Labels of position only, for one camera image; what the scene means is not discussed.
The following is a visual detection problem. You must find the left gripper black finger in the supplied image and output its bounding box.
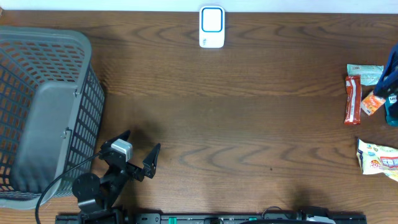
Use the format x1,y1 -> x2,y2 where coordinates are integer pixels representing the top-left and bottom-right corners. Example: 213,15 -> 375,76
142,143 -> 161,173
102,129 -> 131,149

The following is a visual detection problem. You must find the blue liquid bottle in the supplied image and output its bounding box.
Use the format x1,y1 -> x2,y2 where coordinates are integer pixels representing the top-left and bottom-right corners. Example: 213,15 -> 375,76
384,94 -> 397,127

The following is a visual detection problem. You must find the teal wet wipes pack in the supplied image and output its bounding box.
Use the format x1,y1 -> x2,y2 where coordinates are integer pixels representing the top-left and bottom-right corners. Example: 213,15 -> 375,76
346,64 -> 384,86

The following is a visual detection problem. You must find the orange tissue pack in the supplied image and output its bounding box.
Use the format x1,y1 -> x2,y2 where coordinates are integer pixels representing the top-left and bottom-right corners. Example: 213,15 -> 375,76
361,91 -> 386,116

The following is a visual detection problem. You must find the red chocolate bar wrapper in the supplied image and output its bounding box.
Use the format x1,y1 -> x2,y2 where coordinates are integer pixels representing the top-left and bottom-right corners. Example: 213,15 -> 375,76
344,76 -> 362,125

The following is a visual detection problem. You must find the yellow snack package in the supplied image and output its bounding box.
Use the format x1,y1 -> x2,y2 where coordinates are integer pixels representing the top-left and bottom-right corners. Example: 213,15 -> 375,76
356,139 -> 398,181

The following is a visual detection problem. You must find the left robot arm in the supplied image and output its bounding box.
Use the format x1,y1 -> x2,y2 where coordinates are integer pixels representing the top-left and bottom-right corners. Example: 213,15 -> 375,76
72,130 -> 161,223

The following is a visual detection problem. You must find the white barcode scanner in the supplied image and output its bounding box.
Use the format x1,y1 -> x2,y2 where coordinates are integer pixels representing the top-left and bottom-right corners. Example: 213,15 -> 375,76
199,6 -> 225,49

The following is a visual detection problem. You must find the grey plastic shopping basket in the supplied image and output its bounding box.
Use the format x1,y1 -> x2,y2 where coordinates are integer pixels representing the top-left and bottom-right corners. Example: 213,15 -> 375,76
1,26 -> 104,210

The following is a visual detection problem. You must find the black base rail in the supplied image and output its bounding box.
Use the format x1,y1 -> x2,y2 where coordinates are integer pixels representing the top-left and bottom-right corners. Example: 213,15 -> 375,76
55,212 -> 368,224

